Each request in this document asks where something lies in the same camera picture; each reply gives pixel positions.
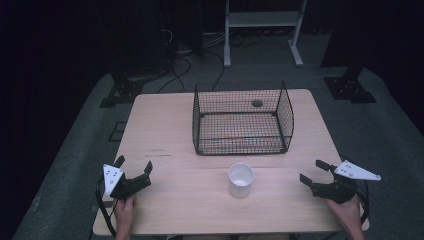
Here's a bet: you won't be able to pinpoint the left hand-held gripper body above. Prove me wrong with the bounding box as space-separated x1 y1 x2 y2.
102 163 153 201

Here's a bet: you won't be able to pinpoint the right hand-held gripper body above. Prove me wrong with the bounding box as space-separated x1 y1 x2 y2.
310 159 383 205

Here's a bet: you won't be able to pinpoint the black wire basket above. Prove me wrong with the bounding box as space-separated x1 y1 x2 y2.
191 81 296 157

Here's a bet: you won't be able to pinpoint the white cup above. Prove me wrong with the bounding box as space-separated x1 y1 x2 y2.
227 162 255 200

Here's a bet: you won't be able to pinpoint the person's right hand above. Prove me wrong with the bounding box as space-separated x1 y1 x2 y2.
324 195 363 235

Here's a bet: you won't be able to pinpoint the person's left hand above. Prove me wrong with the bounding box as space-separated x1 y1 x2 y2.
113 194 138 235

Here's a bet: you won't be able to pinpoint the black stand base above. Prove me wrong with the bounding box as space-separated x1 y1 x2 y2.
98 70 145 109
322 65 378 105

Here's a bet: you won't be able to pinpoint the white metal stand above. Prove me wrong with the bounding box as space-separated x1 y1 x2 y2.
223 0 308 69

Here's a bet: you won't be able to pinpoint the black square floor frame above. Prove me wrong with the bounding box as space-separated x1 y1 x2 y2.
107 121 128 143

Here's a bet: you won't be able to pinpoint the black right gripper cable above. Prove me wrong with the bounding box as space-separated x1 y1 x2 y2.
353 181 371 225

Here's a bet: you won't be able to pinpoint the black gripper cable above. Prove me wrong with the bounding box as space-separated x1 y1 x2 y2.
353 181 371 225
94 174 118 240

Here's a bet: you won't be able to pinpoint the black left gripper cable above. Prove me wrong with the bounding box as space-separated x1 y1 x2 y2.
94 174 118 240

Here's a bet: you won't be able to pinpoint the black floor cable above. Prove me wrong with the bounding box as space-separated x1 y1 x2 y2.
156 57 193 95
203 49 226 92

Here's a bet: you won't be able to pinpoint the white floor cables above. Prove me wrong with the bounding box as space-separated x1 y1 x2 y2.
201 31 228 48

